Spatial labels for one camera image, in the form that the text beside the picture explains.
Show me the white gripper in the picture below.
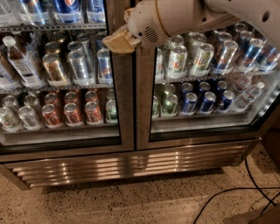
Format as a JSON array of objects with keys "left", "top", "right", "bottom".
[{"left": 102, "top": 0, "right": 171, "bottom": 53}]

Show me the glass fridge door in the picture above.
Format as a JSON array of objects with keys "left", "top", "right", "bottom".
[
  {"left": 137, "top": 20, "right": 279, "bottom": 150},
  {"left": 0, "top": 0, "right": 133, "bottom": 164}
]

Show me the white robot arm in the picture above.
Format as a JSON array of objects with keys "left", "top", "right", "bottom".
[{"left": 103, "top": 0, "right": 280, "bottom": 53}]

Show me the green soda can left door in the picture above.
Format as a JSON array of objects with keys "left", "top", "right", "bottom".
[{"left": 106, "top": 100, "right": 118, "bottom": 123}]

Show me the green can right door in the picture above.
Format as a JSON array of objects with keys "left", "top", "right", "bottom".
[{"left": 161, "top": 94, "right": 179, "bottom": 117}]

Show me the steel fridge bottom grille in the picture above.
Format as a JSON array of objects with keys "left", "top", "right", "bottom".
[{"left": 1, "top": 137, "right": 260, "bottom": 190}]

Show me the white green 7up can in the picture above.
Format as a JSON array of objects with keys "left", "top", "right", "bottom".
[{"left": 167, "top": 45, "right": 187, "bottom": 79}]

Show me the pepsi bottle top shelf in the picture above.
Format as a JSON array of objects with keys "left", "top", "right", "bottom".
[{"left": 52, "top": 0, "right": 83, "bottom": 24}]

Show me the gold can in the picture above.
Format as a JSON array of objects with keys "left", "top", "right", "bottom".
[{"left": 43, "top": 53, "right": 69, "bottom": 87}]

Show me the red soda can right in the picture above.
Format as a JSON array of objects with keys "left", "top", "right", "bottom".
[{"left": 85, "top": 101, "right": 102, "bottom": 124}]

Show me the red soda can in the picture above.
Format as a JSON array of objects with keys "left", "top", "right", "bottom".
[
  {"left": 85, "top": 101, "right": 102, "bottom": 124},
  {"left": 64, "top": 103, "right": 83, "bottom": 127},
  {"left": 42, "top": 104, "right": 63, "bottom": 128}
]

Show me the red soda can middle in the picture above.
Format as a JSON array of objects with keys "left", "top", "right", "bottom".
[{"left": 64, "top": 103, "right": 83, "bottom": 127}]

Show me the blue pepsi can left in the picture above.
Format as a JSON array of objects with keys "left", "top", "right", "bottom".
[{"left": 181, "top": 93, "right": 198, "bottom": 115}]

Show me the blue pepsi can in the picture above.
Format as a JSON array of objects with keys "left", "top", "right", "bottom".
[
  {"left": 198, "top": 91, "right": 216, "bottom": 114},
  {"left": 181, "top": 93, "right": 198, "bottom": 115},
  {"left": 216, "top": 90, "right": 235, "bottom": 113}
]

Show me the red soda can left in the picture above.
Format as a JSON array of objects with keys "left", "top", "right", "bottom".
[{"left": 42, "top": 104, "right": 63, "bottom": 128}]

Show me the brown tea bottle white cap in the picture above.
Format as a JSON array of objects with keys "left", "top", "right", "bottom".
[{"left": 3, "top": 36, "right": 45, "bottom": 88}]

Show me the silver tall can right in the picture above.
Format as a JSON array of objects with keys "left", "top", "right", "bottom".
[{"left": 213, "top": 40, "right": 238, "bottom": 75}]

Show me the blue pepsi can middle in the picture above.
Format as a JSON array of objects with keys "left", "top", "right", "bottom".
[{"left": 198, "top": 91, "right": 216, "bottom": 114}]

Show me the clear silver can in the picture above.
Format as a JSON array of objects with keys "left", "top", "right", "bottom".
[{"left": 18, "top": 106, "right": 42, "bottom": 130}]

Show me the blue pepsi can right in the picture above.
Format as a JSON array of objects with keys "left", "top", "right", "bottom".
[{"left": 216, "top": 90, "right": 235, "bottom": 113}]

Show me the clear water bottle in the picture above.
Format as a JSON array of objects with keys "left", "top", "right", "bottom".
[{"left": 232, "top": 81, "right": 265, "bottom": 112}]

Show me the black floor cable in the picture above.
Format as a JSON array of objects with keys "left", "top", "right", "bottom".
[{"left": 192, "top": 157, "right": 280, "bottom": 224}]

